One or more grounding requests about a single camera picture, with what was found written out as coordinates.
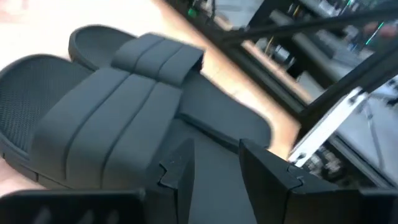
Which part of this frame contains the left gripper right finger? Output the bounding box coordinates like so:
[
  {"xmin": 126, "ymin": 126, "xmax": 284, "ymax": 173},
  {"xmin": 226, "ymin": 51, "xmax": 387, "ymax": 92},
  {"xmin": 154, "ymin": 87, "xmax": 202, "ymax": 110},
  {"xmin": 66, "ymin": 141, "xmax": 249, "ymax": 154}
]
[{"xmin": 239, "ymin": 139, "xmax": 358, "ymax": 224}]

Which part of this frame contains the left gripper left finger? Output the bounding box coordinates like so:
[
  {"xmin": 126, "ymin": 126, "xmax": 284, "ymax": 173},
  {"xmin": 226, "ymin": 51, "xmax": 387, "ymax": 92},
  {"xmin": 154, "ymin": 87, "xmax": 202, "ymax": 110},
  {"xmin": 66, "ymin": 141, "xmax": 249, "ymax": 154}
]
[{"xmin": 144, "ymin": 138, "xmax": 196, "ymax": 224}]

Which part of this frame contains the black foam slide sandal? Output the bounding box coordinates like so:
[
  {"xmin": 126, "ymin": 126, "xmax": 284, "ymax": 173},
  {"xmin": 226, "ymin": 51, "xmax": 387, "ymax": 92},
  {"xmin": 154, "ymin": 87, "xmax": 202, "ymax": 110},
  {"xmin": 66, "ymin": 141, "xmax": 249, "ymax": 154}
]
[
  {"xmin": 0, "ymin": 54, "xmax": 259, "ymax": 224},
  {"xmin": 68, "ymin": 24, "xmax": 274, "ymax": 154}
]

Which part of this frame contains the aluminium bracket strip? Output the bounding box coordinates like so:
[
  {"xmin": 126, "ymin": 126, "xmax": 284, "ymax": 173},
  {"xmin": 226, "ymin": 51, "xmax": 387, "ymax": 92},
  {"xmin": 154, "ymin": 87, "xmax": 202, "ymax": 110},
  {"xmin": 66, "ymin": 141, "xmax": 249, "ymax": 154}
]
[{"xmin": 287, "ymin": 86, "xmax": 369, "ymax": 164}]

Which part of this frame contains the black table rig frame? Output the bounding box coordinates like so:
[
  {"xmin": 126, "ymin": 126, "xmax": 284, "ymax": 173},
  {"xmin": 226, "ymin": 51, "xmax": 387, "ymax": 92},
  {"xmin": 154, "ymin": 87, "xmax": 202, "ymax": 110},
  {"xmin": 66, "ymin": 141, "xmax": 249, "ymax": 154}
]
[{"xmin": 164, "ymin": 0, "xmax": 398, "ymax": 187}]

